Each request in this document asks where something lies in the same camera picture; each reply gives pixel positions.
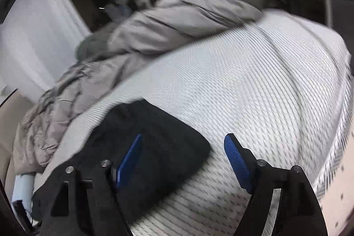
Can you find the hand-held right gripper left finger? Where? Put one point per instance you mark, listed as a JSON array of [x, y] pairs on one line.
[[130, 161]]

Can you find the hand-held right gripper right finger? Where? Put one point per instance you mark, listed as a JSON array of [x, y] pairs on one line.
[[237, 161]]

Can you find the grey comforter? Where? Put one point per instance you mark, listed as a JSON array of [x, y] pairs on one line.
[[179, 20]]

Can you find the white roll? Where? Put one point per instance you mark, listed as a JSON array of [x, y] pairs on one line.
[[23, 186]]

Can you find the dark grey pillow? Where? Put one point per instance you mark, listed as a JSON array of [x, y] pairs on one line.
[[91, 43]]

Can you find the black pants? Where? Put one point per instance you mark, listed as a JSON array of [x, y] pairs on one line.
[[171, 142]]

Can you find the white patterned mattress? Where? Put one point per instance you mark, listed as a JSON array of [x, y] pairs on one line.
[[235, 86]]

